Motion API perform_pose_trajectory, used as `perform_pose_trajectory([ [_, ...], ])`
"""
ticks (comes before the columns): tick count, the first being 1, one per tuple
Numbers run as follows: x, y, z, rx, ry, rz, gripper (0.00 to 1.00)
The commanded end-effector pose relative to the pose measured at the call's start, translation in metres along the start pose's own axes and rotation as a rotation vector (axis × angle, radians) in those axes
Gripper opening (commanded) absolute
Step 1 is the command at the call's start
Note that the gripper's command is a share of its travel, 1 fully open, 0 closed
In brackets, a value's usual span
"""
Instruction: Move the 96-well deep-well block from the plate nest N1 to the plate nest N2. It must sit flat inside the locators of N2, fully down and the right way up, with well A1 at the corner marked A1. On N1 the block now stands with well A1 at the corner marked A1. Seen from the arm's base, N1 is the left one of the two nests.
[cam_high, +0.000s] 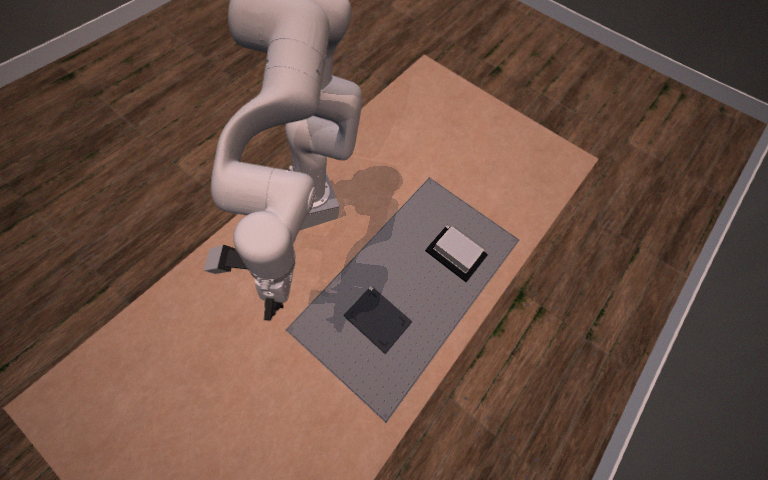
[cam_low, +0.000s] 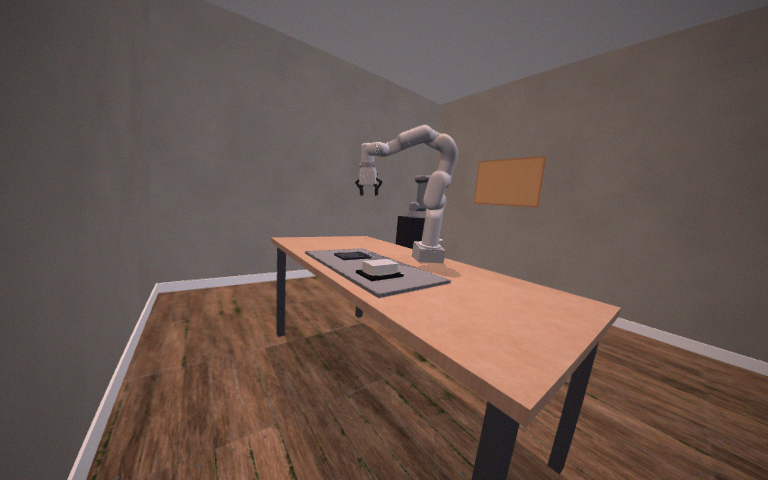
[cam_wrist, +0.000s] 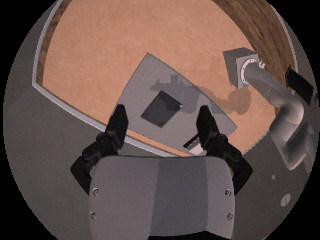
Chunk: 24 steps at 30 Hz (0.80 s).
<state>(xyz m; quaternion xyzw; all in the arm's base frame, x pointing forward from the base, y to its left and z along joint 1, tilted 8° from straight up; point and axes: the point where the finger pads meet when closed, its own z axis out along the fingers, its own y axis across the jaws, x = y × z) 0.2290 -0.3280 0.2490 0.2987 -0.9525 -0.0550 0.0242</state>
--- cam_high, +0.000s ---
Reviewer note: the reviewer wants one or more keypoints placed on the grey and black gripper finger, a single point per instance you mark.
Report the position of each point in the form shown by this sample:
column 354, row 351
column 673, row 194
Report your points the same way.
column 270, row 308

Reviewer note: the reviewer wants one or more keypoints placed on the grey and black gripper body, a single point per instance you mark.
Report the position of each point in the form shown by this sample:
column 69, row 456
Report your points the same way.
column 279, row 292

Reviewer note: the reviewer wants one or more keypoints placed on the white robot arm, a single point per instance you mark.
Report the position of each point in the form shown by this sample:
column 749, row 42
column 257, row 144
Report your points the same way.
column 301, row 40

